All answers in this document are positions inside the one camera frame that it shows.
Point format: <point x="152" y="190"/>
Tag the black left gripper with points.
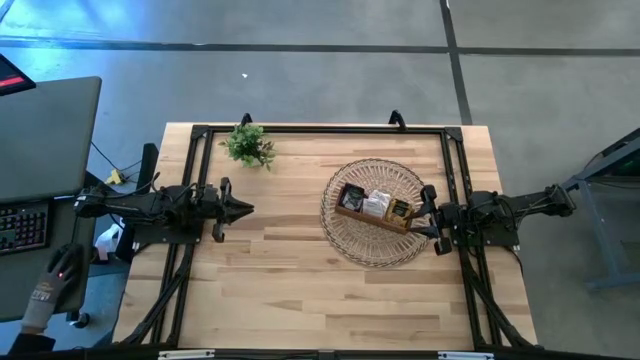
<point x="215" y="207"/>

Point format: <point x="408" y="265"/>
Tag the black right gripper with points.
<point x="452" y="220"/>

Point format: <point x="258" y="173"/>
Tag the white orange Tazo tea packet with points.
<point x="382" y="195"/>
<point x="373" y="209"/>

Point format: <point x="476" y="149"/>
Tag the dark blue tea packet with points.
<point x="352" y="197"/>

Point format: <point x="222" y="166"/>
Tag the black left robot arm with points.
<point x="140" y="205"/>

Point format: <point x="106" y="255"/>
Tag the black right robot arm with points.
<point x="525" y="202"/>

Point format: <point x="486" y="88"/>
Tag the brown wooden organizer box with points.
<point x="370" y="222"/>

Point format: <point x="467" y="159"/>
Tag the green plant in white pot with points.
<point x="248" y="145"/>

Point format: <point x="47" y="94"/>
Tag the wicker basket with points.
<point x="360" y="250"/>

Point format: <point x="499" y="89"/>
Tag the white plastic object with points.
<point x="107" y="242"/>

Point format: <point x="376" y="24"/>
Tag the blue framed workbench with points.
<point x="596" y="222"/>

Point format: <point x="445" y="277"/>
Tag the black computer mouse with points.
<point x="79" y="260"/>

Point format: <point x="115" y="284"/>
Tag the black desk caster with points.
<point x="81" y="320"/>

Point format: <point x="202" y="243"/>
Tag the person's hand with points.
<point x="47" y="295"/>

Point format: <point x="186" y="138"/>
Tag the black keyboard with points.
<point x="22" y="227"/>

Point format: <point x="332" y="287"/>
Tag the dark grey computer desk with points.
<point x="15" y="290"/>

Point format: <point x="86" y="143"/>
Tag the black device with red screen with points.
<point x="12" y="75"/>

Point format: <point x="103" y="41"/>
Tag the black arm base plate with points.
<point x="500" y="240"/>
<point x="160" y="239"/>

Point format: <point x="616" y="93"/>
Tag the black frame clamp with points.
<point x="397" y="120"/>
<point x="246" y="120"/>

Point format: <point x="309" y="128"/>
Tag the silver aluminium bracket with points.
<point x="465" y="355"/>
<point x="185" y="354"/>

